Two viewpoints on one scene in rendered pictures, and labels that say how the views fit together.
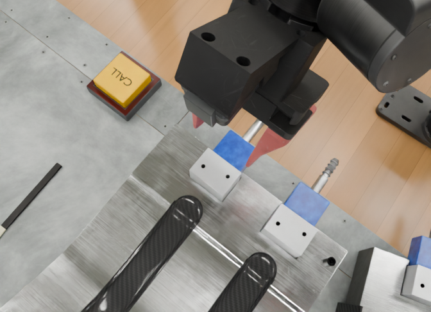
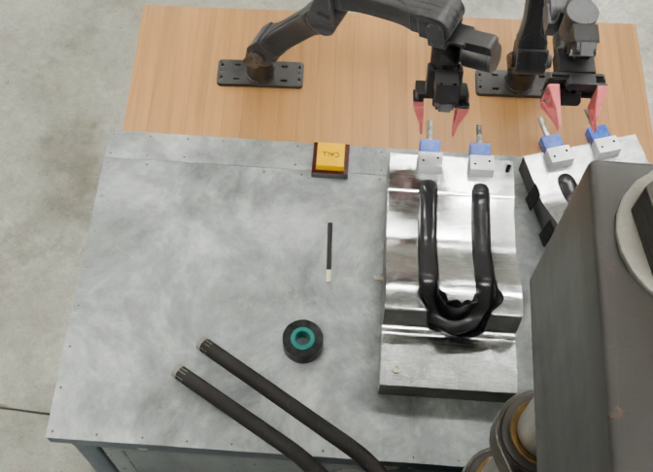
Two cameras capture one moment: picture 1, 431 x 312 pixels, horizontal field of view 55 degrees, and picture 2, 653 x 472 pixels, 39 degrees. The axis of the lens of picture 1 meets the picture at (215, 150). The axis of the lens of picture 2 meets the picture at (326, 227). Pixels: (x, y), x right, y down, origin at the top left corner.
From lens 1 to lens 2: 1.50 m
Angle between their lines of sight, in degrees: 15
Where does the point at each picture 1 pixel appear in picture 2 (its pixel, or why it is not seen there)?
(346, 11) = (470, 57)
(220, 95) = (452, 97)
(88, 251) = (396, 232)
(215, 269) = (461, 204)
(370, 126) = (479, 104)
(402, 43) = (491, 58)
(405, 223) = (531, 143)
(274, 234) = (477, 168)
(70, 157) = (332, 216)
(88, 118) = (324, 190)
